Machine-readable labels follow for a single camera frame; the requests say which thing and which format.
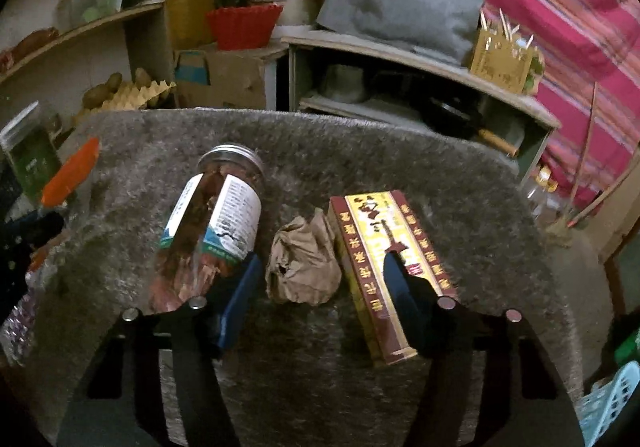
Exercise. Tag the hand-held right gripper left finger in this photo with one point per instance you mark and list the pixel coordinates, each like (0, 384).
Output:
(240, 307)

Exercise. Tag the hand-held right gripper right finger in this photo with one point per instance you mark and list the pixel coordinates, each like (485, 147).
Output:
(402, 307)

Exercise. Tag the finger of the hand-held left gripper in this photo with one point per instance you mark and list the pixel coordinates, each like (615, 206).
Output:
(40, 227)

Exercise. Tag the brown paper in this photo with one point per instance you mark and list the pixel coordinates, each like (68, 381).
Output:
(302, 262)

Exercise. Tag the light blue plastic basket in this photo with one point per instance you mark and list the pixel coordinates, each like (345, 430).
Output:
(610, 402)

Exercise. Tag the red snack wrapper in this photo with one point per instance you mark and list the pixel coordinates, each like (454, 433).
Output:
(45, 262)

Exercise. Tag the yellow maroon box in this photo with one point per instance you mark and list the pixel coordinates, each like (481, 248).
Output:
(380, 237)

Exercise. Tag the green label jar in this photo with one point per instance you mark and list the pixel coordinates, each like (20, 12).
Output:
(30, 152)

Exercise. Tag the white label glass jar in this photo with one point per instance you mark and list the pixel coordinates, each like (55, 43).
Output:
(220, 227)

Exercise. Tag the purple bead blister pack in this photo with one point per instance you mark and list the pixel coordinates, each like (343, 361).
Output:
(17, 327)

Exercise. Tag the yellow egg tray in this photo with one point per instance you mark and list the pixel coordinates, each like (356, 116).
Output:
(135, 97)

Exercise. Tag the yellow cap plastic bottle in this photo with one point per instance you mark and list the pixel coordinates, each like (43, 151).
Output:
(542, 192)

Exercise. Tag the sweet potato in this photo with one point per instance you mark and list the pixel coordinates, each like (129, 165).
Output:
(35, 39)

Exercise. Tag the black pan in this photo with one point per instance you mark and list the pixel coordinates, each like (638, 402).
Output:
(460, 119)

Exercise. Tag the wooden shelf unit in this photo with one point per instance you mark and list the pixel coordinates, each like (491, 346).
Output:
(100, 27)

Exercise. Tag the clear plastic container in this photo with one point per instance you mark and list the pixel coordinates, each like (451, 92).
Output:
(90, 4)

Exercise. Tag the brown cardboard box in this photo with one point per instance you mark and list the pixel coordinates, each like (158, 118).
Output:
(225, 77)

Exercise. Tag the small metal pot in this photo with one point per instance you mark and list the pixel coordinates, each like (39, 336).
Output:
(342, 82)

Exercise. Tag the small wooden cabinet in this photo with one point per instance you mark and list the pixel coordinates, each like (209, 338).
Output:
(400, 62)

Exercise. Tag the small wicker box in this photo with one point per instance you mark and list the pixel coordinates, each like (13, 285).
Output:
(502, 62)

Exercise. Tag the red fluted basket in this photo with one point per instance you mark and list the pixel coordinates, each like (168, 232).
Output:
(245, 27)

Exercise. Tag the red striped cloth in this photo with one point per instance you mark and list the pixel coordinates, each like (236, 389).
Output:
(550, 2)

